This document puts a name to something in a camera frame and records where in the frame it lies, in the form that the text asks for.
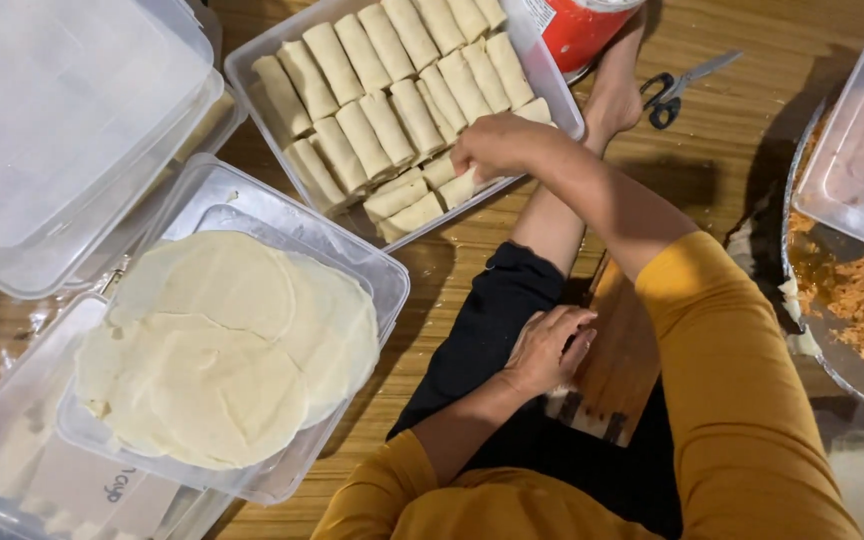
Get person's left hand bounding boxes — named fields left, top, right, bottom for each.
left=503, top=306, right=599, bottom=399

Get person's right hand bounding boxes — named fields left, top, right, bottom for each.
left=450, top=112, right=564, bottom=186

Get single pale spring roll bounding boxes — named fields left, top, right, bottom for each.
left=435, top=166, right=504, bottom=212

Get wooden cutting board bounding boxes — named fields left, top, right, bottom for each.
left=543, top=253, right=663, bottom=449

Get person's black trousers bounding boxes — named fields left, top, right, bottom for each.
left=387, top=240, right=685, bottom=540

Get person's bare left leg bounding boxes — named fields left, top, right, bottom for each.
left=510, top=6, right=648, bottom=280

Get clear plastic spring roll tray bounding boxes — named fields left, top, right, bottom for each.
left=223, top=0, right=586, bottom=253

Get rows of uncooked spring rolls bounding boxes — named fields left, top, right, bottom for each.
left=252, top=0, right=555, bottom=245

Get clear plastic wrapper container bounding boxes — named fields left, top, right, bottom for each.
left=55, top=153, right=411, bottom=507

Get red tin can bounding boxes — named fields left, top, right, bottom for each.
left=525, top=0, right=648, bottom=84

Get person's yellow shirt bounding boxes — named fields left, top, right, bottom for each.
left=310, top=230, right=864, bottom=540

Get round metal pan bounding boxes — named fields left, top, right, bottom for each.
left=780, top=96, right=864, bottom=420

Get clear plastic storage box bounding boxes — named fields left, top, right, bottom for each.
left=0, top=67, right=250, bottom=303

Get stack of round pastry wrappers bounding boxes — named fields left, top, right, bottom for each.
left=73, top=229, right=381, bottom=472

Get clear plastic container on pan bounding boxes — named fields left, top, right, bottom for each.
left=791, top=0, right=864, bottom=262

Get large clear plastic lid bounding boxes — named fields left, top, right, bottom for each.
left=0, top=0, right=217, bottom=252

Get black-handled scissors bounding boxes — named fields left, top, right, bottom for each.
left=639, top=49, right=746, bottom=131

